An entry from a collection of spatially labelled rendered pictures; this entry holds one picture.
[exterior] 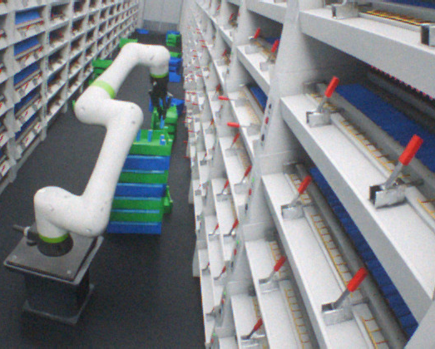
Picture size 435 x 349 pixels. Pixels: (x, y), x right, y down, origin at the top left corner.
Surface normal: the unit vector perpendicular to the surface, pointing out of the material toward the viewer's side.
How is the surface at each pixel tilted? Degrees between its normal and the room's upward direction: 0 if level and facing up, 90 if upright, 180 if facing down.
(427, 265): 19
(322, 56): 90
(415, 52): 109
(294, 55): 90
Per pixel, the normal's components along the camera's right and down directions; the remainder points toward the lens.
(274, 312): -0.15, -0.88
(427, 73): -0.98, 0.18
